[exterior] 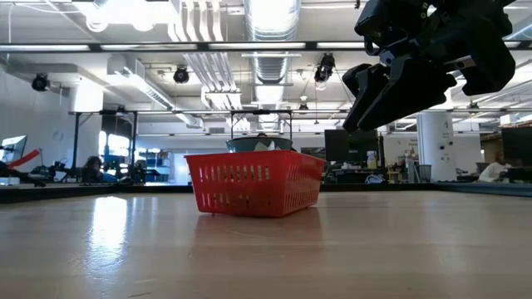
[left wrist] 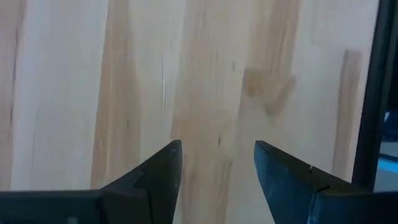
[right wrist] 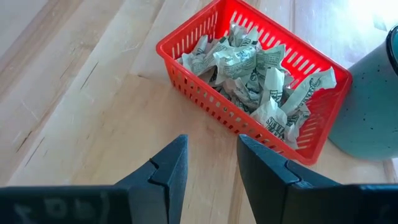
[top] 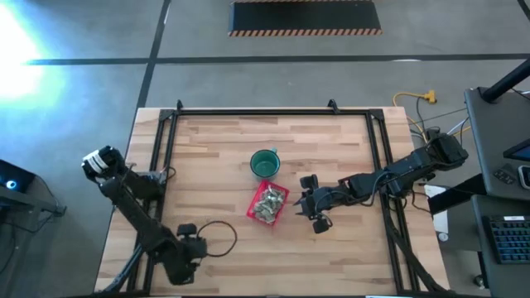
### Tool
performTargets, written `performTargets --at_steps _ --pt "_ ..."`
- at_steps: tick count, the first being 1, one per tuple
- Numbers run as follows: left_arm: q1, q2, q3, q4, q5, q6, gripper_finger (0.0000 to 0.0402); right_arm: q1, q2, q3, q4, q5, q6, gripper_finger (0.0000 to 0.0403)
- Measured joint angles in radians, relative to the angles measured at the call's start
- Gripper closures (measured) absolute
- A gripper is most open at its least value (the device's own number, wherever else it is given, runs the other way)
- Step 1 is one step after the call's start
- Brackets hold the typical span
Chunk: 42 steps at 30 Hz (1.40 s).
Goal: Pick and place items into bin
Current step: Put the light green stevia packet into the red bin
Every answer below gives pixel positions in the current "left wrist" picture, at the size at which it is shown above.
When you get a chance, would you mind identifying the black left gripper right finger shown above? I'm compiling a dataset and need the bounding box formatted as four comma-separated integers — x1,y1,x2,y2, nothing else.
253,139,398,224

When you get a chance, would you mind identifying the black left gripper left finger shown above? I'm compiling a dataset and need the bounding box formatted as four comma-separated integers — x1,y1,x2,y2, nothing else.
0,139,183,224

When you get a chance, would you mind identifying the black table edge strip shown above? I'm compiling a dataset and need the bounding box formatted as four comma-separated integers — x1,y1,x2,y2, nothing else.
352,0,398,191

